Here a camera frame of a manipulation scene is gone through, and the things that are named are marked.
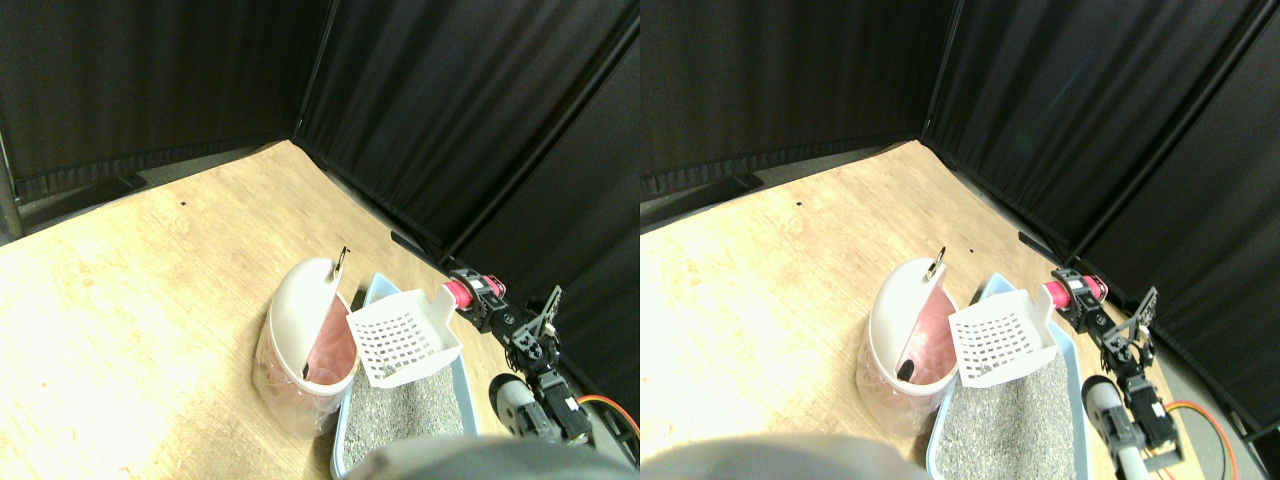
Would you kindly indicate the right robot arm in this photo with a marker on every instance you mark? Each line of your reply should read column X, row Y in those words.
column 560, row 410
column 1150, row 420

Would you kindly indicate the curtain stand foot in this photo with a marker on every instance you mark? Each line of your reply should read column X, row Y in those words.
column 735, row 185
column 1035, row 245
column 415, row 248

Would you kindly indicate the blue litter tray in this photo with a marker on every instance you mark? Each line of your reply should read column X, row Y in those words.
column 1000, row 430
column 400, row 420

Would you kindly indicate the white bin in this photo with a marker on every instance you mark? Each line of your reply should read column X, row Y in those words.
column 900, row 300
column 300, row 300

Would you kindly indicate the black bracket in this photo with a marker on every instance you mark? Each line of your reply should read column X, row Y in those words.
column 1145, row 308
column 548, row 305

